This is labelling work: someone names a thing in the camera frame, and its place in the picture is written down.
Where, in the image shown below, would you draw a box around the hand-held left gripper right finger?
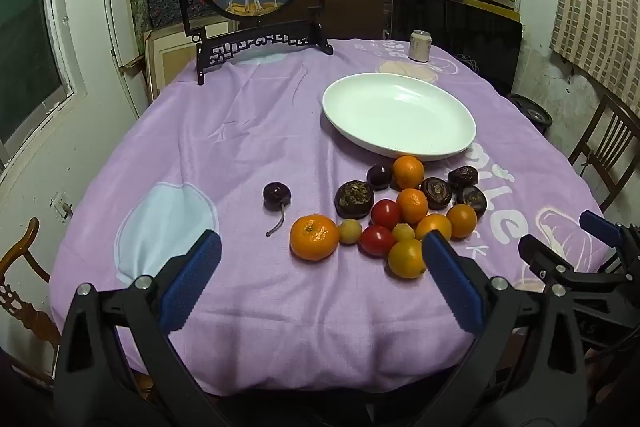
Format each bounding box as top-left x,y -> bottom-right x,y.
422,229 -> 588,427

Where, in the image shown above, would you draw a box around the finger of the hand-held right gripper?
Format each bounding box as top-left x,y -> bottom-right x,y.
579,210 -> 640,258
518,233 -> 581,295

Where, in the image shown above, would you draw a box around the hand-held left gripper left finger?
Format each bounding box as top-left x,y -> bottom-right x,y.
52,229 -> 223,427

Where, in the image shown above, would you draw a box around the yellowish orange kumquat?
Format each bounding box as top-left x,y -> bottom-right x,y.
388,239 -> 427,279

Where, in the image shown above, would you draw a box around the small orange kumquat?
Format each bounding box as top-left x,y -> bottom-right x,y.
446,204 -> 478,239
396,188 -> 429,224
392,155 -> 425,190
415,213 -> 453,242

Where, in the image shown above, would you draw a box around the dark brown water chestnut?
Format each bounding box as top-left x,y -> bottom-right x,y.
447,166 -> 479,190
420,177 -> 453,210
334,180 -> 375,218
456,186 -> 488,220

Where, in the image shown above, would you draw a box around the red cherry tomato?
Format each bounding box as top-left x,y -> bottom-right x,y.
359,225 -> 397,257
370,199 -> 401,229

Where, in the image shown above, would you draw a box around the dark cherry with stem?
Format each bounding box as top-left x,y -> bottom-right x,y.
263,182 -> 292,238

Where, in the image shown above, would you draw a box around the large mandarin orange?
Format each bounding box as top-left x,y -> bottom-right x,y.
290,214 -> 340,262

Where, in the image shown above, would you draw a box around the white oval plate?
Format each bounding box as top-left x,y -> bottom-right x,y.
322,73 -> 477,161

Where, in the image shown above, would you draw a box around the slatted wooden chair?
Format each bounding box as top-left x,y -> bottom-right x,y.
568,94 -> 640,212

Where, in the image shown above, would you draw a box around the purple printed tablecloth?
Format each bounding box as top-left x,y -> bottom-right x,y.
48,38 -> 623,395

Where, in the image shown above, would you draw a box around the carved wooden chair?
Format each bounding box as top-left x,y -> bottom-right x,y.
0,217 -> 63,388

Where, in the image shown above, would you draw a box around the framed picture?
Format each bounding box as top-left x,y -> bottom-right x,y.
144,22 -> 241,102

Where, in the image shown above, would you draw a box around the black flat panel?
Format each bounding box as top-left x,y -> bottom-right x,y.
391,0 -> 523,95

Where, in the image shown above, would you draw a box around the pale drink can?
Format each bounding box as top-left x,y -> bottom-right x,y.
408,29 -> 432,64

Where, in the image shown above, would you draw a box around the window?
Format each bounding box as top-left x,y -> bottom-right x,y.
0,0 -> 76,162

